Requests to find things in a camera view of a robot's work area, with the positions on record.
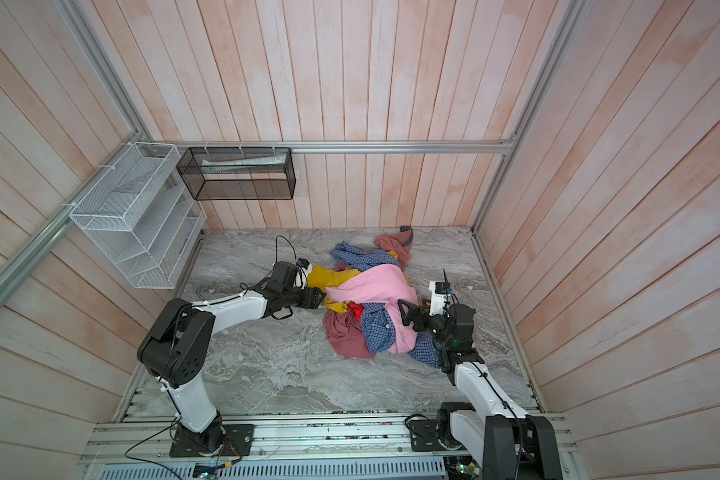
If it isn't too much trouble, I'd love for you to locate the maroon cloth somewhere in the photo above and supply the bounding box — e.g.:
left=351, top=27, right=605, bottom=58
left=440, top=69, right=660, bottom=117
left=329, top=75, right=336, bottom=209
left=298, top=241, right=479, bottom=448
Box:
left=323, top=310, right=374, bottom=359

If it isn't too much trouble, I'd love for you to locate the dusty pink cloth grey collar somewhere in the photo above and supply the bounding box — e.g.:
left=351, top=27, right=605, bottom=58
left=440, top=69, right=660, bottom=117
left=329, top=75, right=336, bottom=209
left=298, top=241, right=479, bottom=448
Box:
left=374, top=226, right=414, bottom=270

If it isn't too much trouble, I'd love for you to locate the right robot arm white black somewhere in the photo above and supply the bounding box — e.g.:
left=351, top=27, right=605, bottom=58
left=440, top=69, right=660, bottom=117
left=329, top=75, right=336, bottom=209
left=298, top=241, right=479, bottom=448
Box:
left=398, top=300, right=563, bottom=479

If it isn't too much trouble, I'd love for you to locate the white wire mesh shelf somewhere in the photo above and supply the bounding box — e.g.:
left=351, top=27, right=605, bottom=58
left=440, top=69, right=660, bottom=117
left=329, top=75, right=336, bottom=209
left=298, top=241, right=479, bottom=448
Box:
left=70, top=143, right=206, bottom=290

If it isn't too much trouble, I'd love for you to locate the red cloth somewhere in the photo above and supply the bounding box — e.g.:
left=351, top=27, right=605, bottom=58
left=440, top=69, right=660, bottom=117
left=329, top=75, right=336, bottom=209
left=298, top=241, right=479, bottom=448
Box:
left=347, top=301, right=364, bottom=322

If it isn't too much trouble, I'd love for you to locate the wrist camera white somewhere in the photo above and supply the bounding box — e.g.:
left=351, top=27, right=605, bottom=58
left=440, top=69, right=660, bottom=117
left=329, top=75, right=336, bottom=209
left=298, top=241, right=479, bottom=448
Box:
left=294, top=258, right=313, bottom=289
left=429, top=280, right=452, bottom=316

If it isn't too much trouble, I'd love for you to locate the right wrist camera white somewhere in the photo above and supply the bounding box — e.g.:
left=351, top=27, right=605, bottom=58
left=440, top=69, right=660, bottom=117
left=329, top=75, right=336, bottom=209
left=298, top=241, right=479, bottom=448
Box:
left=429, top=280, right=452, bottom=316

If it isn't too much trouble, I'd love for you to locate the aluminium mounting rail base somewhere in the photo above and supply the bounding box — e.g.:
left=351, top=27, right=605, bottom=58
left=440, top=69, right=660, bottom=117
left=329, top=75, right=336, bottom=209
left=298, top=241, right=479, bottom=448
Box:
left=77, top=411, right=580, bottom=480

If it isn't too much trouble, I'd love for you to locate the black wire mesh basket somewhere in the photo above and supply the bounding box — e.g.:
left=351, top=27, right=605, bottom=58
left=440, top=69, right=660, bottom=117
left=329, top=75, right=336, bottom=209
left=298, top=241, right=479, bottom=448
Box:
left=177, top=146, right=297, bottom=201

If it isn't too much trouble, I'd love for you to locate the blue checkered shirt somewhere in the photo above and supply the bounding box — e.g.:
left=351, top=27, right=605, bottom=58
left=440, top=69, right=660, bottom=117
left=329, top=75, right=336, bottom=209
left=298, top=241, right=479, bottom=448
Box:
left=331, top=242, right=439, bottom=367

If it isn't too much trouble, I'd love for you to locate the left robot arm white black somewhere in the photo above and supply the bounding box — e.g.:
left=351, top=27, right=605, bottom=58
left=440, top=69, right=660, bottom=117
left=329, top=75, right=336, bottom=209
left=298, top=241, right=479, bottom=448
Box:
left=137, top=259, right=325, bottom=456

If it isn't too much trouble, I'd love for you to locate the aluminium frame bar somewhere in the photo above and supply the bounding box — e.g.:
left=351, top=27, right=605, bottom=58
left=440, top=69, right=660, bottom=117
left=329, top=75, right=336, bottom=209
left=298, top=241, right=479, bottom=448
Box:
left=145, top=140, right=514, bottom=155

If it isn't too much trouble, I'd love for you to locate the yellow cloth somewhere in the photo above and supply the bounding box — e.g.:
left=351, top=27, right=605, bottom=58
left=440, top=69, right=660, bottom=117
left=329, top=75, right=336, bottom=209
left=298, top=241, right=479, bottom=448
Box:
left=306, top=250, right=399, bottom=293

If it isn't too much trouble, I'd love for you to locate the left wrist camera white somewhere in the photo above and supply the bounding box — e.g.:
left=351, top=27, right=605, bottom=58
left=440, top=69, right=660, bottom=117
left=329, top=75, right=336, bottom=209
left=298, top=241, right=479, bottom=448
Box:
left=294, top=258, right=313, bottom=289

